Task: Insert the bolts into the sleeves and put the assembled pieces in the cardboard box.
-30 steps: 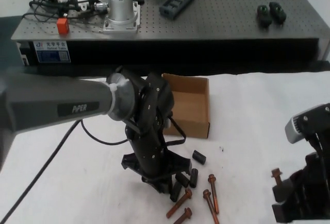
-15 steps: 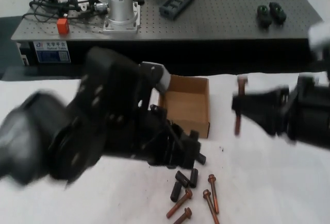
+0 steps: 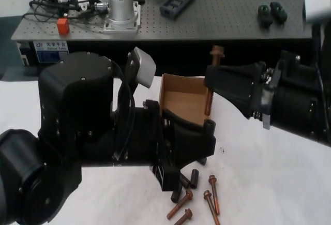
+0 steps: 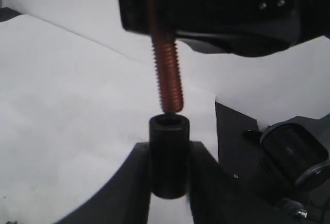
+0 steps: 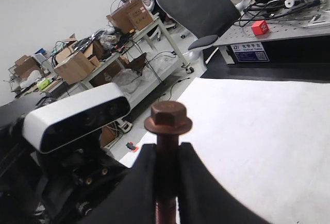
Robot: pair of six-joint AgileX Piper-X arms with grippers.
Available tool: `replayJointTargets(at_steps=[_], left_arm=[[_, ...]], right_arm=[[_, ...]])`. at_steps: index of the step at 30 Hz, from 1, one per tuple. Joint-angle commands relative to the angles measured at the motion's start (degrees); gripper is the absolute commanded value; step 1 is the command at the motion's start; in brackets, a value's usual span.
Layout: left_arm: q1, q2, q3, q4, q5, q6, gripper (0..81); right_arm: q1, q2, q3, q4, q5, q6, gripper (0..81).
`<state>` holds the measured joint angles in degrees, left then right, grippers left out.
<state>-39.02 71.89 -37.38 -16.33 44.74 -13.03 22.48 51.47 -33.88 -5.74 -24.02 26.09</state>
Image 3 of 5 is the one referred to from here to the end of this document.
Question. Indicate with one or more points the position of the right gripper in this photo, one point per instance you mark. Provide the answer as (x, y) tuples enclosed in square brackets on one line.
[(292, 98)]

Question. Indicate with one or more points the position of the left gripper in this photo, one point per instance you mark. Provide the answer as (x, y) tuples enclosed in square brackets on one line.
[(144, 137)]

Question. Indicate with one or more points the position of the black sleeve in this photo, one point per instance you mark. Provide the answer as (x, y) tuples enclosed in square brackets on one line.
[(210, 126), (194, 179), (203, 161), (176, 194), (184, 181)]

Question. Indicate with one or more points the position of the copper bolt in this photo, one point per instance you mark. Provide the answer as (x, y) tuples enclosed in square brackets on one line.
[(214, 196), (181, 204), (184, 216), (211, 207), (209, 101)]

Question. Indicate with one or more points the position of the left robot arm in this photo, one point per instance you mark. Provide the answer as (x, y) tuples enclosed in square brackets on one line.
[(77, 93)]

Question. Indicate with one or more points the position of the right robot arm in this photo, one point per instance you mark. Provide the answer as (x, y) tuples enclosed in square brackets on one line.
[(324, 93)]

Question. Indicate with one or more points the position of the cardboard box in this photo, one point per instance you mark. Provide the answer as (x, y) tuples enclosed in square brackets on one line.
[(181, 101)]

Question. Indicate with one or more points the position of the small orange box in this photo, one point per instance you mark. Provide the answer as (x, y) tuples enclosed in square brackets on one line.
[(62, 26)]

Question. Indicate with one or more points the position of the metal bench with holes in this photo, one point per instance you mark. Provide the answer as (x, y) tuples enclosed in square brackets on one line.
[(207, 26)]

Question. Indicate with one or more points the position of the black part with green dot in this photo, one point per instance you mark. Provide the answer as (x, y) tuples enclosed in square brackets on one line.
[(264, 15), (278, 10)]

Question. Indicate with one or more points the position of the black slotted rack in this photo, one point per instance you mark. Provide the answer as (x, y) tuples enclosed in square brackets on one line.
[(178, 1)]

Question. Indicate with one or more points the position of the silver-white machine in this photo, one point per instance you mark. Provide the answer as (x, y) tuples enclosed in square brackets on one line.
[(121, 5)]

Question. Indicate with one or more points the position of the blue and white label plate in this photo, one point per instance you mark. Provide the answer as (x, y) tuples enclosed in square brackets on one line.
[(50, 51)]

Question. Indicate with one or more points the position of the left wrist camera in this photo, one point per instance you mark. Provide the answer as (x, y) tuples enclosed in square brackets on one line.
[(144, 67)]

